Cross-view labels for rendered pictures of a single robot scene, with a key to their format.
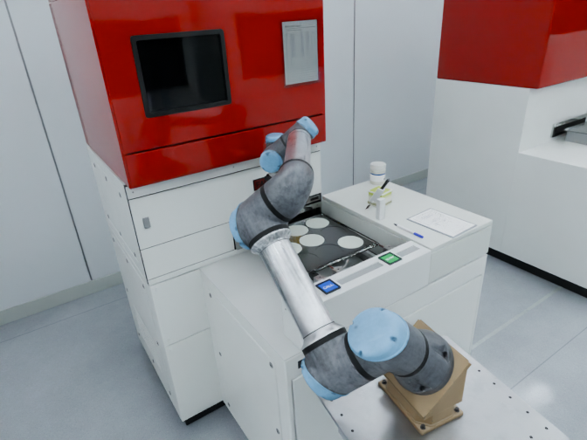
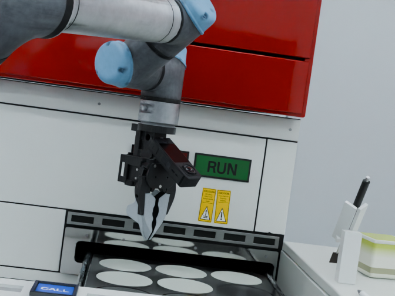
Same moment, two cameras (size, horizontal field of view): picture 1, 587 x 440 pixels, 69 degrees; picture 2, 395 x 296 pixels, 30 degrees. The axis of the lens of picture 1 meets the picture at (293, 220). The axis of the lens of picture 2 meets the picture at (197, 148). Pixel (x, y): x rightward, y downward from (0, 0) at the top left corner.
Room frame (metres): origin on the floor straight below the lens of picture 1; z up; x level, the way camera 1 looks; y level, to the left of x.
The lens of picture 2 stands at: (0.33, -0.64, 1.21)
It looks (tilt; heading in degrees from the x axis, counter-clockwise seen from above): 3 degrees down; 27
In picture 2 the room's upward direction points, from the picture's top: 8 degrees clockwise
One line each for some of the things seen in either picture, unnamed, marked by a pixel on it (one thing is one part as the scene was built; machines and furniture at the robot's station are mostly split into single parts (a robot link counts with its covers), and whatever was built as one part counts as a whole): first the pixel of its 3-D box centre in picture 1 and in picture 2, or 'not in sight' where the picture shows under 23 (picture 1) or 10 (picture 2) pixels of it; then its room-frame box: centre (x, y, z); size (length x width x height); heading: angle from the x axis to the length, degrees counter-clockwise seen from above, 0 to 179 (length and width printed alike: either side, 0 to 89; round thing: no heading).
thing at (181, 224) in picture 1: (238, 207); (91, 189); (1.58, 0.22, 1.02); 0.82 x 0.03 x 0.40; 122
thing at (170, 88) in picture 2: (276, 149); (163, 71); (1.51, 0.05, 1.27); 0.09 x 0.08 x 0.11; 172
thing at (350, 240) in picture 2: (377, 202); (347, 240); (1.53, -0.33, 1.03); 0.06 x 0.04 x 0.13; 32
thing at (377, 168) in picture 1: (377, 173); not in sight; (1.90, -0.41, 1.01); 0.07 x 0.07 x 0.10
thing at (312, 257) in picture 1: (311, 240); (184, 286); (1.49, -0.07, 0.90); 0.34 x 0.34 x 0.01; 32
